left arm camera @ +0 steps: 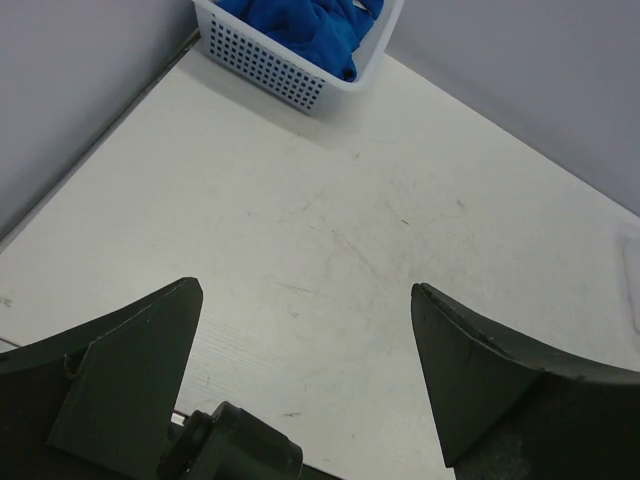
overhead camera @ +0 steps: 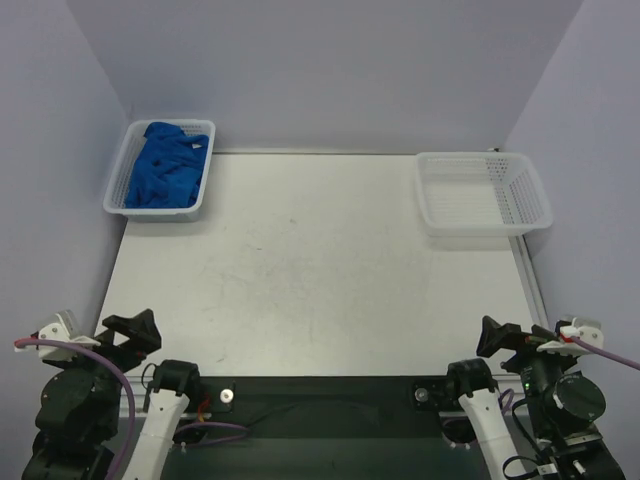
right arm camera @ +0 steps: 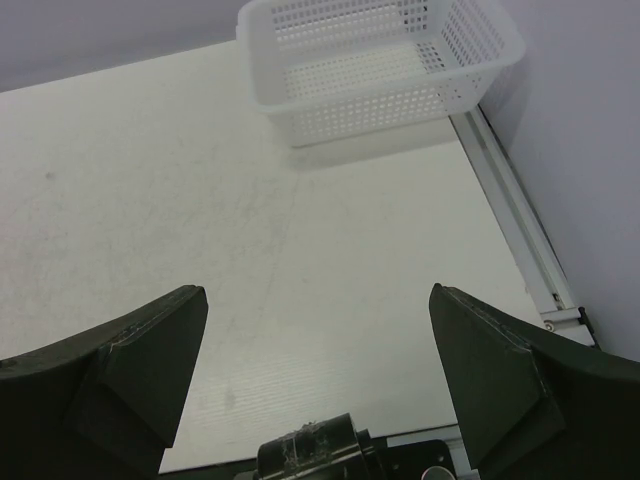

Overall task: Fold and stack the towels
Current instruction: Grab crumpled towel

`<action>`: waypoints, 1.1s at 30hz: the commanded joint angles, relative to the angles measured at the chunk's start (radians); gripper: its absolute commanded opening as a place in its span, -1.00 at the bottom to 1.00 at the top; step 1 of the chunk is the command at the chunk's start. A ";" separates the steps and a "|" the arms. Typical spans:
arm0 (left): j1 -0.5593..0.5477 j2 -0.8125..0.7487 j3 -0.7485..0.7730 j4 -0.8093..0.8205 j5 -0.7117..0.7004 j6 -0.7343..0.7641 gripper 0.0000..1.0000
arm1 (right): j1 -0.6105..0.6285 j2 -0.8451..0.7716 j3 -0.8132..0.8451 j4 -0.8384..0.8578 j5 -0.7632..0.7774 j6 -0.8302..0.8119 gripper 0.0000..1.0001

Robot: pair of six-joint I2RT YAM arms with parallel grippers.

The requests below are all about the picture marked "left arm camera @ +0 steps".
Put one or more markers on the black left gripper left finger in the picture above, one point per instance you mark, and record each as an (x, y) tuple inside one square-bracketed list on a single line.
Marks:
[(105, 389)]

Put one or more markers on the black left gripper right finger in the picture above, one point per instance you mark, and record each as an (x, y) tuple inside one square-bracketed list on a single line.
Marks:
[(507, 406)]

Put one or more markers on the crumpled blue towels in basket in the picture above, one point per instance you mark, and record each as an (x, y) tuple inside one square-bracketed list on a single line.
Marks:
[(324, 32)]

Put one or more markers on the white perforated right basket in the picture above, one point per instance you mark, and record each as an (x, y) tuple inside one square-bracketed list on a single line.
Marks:
[(628, 241)]

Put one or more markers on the white perforated basket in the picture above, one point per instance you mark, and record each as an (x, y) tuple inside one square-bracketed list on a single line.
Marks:
[(628, 241), (240, 48)]

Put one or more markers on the white perforated left basket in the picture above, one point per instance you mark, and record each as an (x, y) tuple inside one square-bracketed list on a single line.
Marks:
[(240, 48)]

